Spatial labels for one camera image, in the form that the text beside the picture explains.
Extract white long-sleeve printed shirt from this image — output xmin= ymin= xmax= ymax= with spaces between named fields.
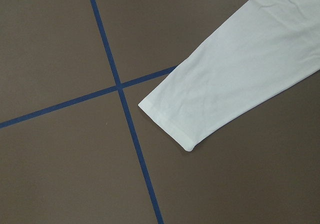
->
xmin=138 ymin=0 xmax=320 ymax=152

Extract blue tape grid lines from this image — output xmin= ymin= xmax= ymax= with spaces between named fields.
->
xmin=0 ymin=0 xmax=176 ymax=224

